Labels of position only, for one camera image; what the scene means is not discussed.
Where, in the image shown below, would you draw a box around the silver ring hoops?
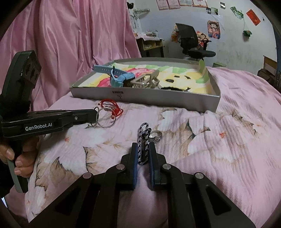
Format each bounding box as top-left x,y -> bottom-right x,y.
89,106 -> 117,129

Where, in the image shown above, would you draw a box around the light blue digital watch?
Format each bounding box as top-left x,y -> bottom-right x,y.
93,65 -> 135,87

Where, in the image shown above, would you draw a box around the silver finger ring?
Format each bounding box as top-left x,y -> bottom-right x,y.
149,130 -> 163,144

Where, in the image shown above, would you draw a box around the black white chain bracelet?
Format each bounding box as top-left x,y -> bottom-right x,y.
137,122 -> 152,166

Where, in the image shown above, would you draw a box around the beige square watch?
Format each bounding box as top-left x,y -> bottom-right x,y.
130,70 -> 159,89

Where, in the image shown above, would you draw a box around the left hand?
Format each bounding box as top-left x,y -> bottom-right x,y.
1,136 -> 40,178

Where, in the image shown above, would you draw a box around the pink floral bedspread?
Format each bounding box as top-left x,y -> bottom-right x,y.
5,68 -> 280,227

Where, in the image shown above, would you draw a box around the pink curtain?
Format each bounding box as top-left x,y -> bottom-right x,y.
1,1 -> 140,110

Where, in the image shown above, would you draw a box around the wooden desk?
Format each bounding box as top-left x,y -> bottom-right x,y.
136,34 -> 164,58

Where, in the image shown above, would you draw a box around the grey cardboard tray box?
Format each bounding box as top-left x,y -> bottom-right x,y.
70,58 -> 221,112

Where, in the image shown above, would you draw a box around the colourful cartoon paper liner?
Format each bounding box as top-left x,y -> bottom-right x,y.
79,60 -> 216,95

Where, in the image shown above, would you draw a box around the green plastic stool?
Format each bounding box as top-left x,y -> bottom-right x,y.
213,62 -> 227,68

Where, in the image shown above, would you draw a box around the black office chair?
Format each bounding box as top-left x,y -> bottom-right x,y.
176,23 -> 216,60

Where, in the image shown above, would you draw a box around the anime character poster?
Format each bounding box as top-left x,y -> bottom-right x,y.
207,20 -> 221,39

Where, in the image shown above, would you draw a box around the green hanging ornament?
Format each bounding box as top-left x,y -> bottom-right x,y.
243,30 -> 252,38

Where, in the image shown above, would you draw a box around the red paper square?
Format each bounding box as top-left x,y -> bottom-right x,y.
246,9 -> 261,26

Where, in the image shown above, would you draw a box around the wall certificates cluster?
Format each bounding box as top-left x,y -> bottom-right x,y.
156,0 -> 208,11

